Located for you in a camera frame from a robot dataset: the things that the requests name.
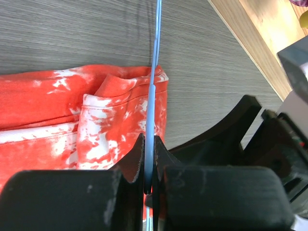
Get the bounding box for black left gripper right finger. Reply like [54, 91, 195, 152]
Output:
[145, 136, 183, 231]

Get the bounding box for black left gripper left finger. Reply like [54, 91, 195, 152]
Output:
[113, 133, 145, 231]

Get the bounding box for yellow garment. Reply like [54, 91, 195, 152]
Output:
[299, 11, 308, 28]

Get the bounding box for magenta patterned garment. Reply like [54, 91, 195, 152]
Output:
[290, 0, 308, 7]

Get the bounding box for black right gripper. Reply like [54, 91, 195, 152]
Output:
[169, 95, 308, 217]

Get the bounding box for blue wire hanger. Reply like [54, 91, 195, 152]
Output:
[143, 0, 163, 231]

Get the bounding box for wooden clothes rack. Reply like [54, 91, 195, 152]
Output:
[209, 0, 308, 100]

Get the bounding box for orange tie-dye trousers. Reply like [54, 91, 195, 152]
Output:
[0, 64, 169, 224]

